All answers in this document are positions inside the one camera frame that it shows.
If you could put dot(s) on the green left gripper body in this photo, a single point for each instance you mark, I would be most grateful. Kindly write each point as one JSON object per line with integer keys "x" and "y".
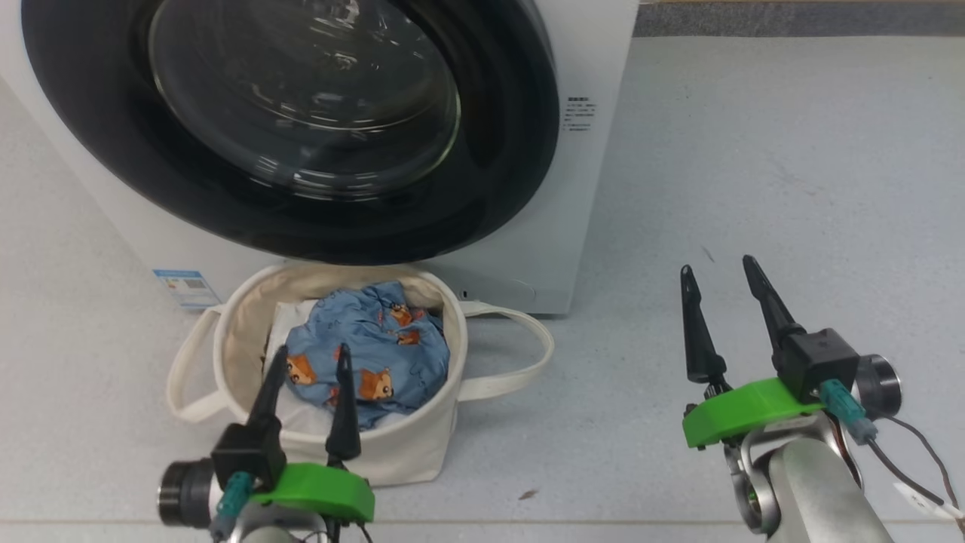
{"x": 324, "y": 490}

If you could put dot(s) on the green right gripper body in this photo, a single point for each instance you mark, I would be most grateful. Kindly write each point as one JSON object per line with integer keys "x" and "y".
{"x": 739, "y": 411}

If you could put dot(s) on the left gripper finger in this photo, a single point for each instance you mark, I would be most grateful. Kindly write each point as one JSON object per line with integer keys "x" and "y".
{"x": 344, "y": 415}
{"x": 270, "y": 400}

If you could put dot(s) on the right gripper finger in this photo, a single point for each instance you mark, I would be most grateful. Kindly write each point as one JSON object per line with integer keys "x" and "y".
{"x": 769, "y": 302}
{"x": 701, "y": 339}

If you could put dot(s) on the blue bear-print garment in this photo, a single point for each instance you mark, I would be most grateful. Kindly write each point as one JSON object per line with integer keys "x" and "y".
{"x": 362, "y": 339}

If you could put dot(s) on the black round glass door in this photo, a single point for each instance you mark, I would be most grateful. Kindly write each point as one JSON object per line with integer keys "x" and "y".
{"x": 113, "y": 151}

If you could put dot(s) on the cream canvas laundry basket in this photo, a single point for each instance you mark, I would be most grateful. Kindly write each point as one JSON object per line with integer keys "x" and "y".
{"x": 407, "y": 452}

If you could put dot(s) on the white front-load washing machine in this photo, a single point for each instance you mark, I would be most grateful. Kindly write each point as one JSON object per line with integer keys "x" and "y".
{"x": 588, "y": 226}

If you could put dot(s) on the blue energy label sticker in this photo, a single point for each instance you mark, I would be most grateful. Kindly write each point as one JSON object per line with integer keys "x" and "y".
{"x": 185, "y": 289}

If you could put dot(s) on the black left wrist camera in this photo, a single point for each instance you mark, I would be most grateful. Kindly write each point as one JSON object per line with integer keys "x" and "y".
{"x": 245, "y": 452}

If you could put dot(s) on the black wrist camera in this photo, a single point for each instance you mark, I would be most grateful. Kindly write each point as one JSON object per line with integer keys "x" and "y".
{"x": 818, "y": 362}
{"x": 245, "y": 452}

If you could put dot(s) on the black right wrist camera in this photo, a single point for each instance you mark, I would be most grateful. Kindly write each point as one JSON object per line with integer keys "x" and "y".
{"x": 818, "y": 362}

